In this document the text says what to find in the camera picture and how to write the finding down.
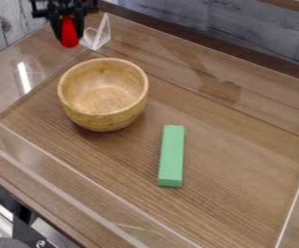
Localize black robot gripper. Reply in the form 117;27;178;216
28;0;98;40

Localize red plush strawberry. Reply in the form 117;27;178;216
60;15;78;47

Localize light wooden bowl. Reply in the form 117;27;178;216
57;57;149;132

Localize clear acrylic tray walls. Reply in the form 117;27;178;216
0;17;299;248

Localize green rectangular block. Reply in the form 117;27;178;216
157;125;185;187

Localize clear acrylic corner bracket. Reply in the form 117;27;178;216
78;14;110;50

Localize black table frame bracket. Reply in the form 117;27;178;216
0;213;57;248

